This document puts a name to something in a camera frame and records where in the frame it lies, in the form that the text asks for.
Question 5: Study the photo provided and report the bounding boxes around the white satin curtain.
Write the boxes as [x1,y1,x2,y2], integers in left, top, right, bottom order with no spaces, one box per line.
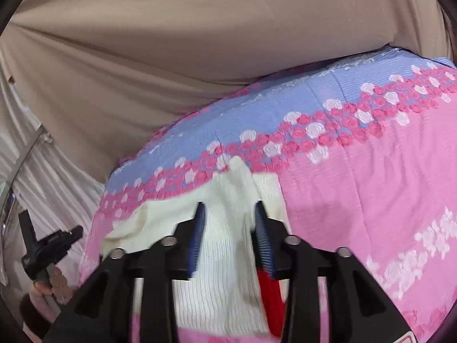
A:
[1,71,104,286]

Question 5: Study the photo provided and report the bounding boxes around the person's left hand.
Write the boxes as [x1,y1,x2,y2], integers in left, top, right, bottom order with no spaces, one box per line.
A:
[33,264,74,304]

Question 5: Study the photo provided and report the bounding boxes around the pink floral bed sheet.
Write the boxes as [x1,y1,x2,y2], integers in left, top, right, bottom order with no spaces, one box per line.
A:
[79,48,456,342]

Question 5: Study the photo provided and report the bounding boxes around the white red black knit sweater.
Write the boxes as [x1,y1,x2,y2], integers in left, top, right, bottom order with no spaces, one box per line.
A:
[101,156,288,342]

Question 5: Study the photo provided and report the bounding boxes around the grey metal rail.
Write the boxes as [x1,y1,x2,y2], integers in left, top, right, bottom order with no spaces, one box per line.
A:
[7,125,47,187]

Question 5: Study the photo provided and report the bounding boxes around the beige draped cloth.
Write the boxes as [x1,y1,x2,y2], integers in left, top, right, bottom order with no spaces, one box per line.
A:
[1,0,456,182]

